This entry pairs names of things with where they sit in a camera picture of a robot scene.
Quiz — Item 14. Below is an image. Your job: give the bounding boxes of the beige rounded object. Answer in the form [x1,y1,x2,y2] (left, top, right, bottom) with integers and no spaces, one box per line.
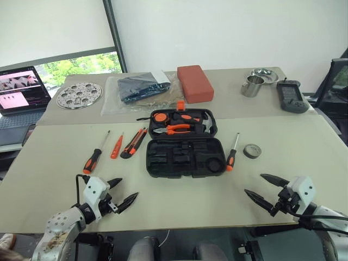
[0,232,17,261]

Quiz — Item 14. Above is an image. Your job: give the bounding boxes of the round perforated metal plate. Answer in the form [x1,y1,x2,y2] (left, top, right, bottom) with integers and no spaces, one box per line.
[55,82,105,110]

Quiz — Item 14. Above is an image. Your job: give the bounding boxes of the thin white wire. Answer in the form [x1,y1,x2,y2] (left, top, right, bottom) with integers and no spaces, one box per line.
[158,229,171,247]

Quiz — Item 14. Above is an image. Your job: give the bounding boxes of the long black orange screwdriver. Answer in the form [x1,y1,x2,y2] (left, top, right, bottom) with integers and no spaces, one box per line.
[83,130,111,175]

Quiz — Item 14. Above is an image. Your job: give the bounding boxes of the black tool case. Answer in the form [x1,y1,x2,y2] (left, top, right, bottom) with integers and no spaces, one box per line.
[145,100,227,179]

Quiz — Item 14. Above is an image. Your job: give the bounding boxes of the short black orange screwdriver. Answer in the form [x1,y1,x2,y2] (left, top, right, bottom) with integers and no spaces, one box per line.
[225,132,241,172]

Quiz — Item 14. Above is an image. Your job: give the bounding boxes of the grey rounded shape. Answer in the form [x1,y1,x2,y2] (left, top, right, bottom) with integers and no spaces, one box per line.
[192,240,229,261]
[127,236,161,261]

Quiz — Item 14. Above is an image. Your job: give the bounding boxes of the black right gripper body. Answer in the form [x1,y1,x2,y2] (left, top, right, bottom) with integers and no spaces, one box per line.
[270,185,300,218]

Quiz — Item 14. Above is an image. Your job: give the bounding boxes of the orange voltage tester pen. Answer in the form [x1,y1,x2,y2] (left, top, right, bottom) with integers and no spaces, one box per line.
[109,132,125,159]

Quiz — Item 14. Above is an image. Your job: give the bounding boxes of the open laptop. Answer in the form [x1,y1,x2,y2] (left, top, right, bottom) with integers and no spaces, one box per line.
[0,65,52,145]

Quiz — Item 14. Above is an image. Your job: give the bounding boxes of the red rectangular block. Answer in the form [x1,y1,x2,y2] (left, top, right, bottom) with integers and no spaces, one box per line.
[176,64,215,104]

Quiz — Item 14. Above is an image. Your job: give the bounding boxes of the stainless steel cup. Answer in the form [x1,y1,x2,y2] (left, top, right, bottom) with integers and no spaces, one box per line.
[240,74,266,98]

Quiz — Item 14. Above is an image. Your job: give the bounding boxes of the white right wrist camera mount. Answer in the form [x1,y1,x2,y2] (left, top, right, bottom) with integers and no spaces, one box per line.
[287,176,318,216]

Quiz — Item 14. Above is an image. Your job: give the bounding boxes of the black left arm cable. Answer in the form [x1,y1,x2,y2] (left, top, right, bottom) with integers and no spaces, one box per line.
[74,173,90,207]

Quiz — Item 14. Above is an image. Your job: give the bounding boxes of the orange handled pliers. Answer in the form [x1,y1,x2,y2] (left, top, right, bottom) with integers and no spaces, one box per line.
[152,124,192,136]

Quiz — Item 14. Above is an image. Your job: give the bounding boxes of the grey tape roll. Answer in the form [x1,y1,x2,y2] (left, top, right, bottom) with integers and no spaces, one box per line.
[243,143,263,159]

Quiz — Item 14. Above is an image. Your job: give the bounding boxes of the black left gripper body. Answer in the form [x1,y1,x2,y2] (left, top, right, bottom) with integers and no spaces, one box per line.
[99,192,121,218]

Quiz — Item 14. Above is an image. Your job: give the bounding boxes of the black block under table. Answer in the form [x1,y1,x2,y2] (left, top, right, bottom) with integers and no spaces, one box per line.
[94,235,114,261]

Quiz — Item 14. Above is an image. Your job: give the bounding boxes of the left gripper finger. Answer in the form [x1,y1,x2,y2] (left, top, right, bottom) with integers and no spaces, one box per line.
[107,177,124,189]
[115,191,140,215]

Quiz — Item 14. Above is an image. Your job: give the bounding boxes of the stainless steel bowl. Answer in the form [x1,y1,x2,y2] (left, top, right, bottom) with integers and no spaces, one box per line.
[249,67,279,86]

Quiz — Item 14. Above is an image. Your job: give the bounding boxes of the grey handheld controller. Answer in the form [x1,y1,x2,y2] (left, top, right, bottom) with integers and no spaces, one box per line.
[276,78,311,113]

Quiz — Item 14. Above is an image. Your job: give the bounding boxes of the white roller blind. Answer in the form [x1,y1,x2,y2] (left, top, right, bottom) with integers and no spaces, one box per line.
[0,0,116,67]

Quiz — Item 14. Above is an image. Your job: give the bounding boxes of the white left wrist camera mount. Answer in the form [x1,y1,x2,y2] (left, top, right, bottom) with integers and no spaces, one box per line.
[82,176,111,220]

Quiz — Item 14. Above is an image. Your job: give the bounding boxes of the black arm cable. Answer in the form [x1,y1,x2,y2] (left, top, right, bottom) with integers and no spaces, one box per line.
[289,210,348,235]
[74,173,90,207]

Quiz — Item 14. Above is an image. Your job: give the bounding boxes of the bagged dark blue cloth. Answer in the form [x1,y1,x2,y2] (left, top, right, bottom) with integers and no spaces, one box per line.
[100,70,173,116]

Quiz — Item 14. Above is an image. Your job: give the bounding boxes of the black bracket under table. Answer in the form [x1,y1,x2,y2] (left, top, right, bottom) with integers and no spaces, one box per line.
[237,240,262,256]

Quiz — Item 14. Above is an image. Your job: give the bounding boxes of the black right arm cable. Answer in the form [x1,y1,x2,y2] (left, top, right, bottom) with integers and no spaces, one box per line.
[289,210,348,235]

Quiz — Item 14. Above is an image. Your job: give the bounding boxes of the black mesh chair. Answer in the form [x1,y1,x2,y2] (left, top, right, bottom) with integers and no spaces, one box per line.
[307,57,348,132]

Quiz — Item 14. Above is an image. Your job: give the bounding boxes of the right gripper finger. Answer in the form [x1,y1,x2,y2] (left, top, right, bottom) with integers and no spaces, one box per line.
[244,189,274,216]
[260,173,290,188]

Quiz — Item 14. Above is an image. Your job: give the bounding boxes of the bagged tan material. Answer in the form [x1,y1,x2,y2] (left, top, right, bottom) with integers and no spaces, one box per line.
[127,78,188,112]

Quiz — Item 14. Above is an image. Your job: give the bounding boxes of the black orange utility knife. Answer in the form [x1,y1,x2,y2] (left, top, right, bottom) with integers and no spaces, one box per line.
[120,128,148,160]

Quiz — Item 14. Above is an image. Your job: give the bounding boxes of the black orange hammer handle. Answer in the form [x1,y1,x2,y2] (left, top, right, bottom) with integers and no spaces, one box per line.
[171,110,214,135]

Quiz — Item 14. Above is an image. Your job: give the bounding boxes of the dark grey window frame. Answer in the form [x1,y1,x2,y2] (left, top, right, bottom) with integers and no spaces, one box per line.
[102,0,128,73]

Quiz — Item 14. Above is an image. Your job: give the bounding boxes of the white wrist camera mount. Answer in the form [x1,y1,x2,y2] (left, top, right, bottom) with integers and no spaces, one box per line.
[287,176,318,216]
[82,176,111,220]

